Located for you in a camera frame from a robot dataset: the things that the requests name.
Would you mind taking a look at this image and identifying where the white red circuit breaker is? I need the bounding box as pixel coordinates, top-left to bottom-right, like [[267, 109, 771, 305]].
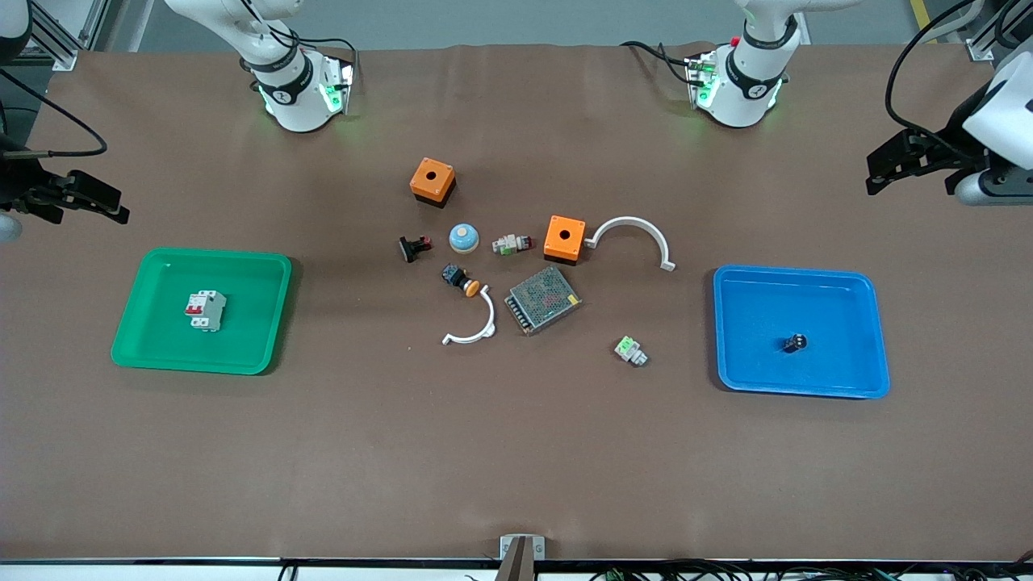
[[184, 290, 228, 332]]

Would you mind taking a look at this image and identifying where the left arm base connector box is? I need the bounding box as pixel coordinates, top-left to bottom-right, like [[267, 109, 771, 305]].
[[685, 52, 721, 111]]

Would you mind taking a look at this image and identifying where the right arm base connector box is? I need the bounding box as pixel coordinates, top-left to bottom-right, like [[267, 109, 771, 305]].
[[317, 55, 357, 115]]

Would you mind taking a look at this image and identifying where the blue plastic tray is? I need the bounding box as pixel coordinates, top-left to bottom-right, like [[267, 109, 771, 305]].
[[713, 265, 891, 400]]

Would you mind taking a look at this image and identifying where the green plastic tray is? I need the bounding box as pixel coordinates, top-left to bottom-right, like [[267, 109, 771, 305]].
[[111, 247, 293, 376]]

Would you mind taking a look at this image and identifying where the large white curved clamp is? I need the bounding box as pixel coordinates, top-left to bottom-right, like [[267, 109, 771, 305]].
[[583, 216, 676, 272]]

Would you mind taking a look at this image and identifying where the orange button box black base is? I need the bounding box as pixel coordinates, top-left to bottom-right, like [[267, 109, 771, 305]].
[[543, 215, 588, 265]]

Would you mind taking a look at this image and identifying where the orange button box upper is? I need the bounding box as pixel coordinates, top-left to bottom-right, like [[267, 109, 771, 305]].
[[409, 157, 458, 209]]

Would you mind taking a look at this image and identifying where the black push button orange head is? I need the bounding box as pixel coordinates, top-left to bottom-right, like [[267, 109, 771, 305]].
[[441, 264, 482, 298]]

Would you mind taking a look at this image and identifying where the metal mesh power supply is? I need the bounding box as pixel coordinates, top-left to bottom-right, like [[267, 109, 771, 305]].
[[504, 265, 583, 336]]

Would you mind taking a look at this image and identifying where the small white curved clamp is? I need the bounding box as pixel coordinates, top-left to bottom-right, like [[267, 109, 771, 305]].
[[441, 288, 497, 346]]

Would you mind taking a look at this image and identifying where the brown table mat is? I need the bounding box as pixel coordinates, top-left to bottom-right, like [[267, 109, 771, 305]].
[[0, 40, 1033, 563]]

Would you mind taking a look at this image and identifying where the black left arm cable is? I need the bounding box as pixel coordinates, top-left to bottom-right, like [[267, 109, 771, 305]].
[[885, 0, 981, 144]]

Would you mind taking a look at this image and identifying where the aluminium frame profile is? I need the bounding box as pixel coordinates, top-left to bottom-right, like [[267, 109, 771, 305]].
[[28, 0, 110, 72], [963, 0, 1014, 62]]

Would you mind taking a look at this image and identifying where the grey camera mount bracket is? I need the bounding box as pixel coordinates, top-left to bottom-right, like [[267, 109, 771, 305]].
[[499, 534, 546, 581]]

